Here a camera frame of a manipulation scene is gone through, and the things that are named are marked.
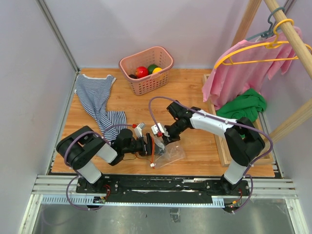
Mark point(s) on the green tank top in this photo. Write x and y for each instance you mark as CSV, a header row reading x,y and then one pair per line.
x,y
248,105

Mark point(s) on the pink plastic basket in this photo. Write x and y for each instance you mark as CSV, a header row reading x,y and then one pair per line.
x,y
154,55

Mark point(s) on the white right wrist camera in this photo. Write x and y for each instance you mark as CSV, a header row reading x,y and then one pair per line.
x,y
160,130

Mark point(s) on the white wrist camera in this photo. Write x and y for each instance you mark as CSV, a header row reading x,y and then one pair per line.
x,y
160,130
138,129

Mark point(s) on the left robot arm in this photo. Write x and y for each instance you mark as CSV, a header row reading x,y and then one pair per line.
x,y
80,147

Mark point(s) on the fake yellow lemon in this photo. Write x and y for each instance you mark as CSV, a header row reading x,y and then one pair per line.
x,y
156,70

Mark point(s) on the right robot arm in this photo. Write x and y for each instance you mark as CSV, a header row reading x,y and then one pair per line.
x,y
243,141

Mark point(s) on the blue white striped shirt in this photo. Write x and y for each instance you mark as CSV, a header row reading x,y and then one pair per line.
x,y
94,94

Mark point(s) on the clear zip top bag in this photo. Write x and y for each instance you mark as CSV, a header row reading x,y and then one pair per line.
x,y
166,154

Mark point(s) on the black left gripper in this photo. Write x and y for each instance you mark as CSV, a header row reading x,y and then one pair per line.
x,y
146,149

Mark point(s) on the fake dark purple fruit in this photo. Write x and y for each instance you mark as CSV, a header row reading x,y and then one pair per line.
x,y
160,150

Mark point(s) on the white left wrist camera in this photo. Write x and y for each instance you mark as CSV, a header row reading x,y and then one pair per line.
x,y
138,129

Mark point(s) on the pink shirt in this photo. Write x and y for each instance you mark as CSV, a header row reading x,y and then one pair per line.
x,y
228,81

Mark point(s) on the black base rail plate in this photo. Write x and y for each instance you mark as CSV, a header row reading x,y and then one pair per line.
x,y
162,189

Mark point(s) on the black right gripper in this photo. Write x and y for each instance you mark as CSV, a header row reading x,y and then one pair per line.
x,y
167,140

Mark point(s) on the yellow clothes hanger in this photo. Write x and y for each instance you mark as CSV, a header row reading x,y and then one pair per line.
x,y
260,47

